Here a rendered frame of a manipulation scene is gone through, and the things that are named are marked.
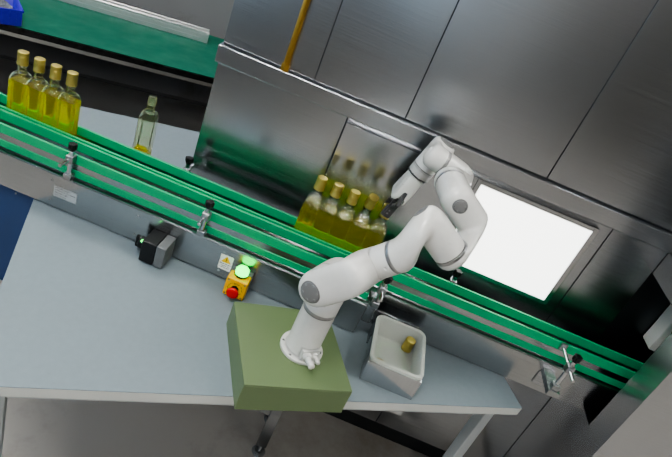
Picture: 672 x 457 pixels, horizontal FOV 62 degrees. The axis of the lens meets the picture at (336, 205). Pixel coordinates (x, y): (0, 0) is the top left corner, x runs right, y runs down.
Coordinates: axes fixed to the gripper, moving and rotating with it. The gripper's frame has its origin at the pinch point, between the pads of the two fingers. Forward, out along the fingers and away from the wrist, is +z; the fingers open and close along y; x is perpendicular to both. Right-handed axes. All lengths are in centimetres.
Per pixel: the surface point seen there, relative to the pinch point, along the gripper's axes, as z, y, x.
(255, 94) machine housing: 2, -16, -56
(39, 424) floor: 133, 36, -51
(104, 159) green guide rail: 44, 5, -83
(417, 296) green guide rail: 17.9, 4.5, 26.8
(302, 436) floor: 109, -1, 39
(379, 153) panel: -8.7, -12.0, -11.6
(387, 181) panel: -2.5, -11.9, -3.4
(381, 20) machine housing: -42, -15, -37
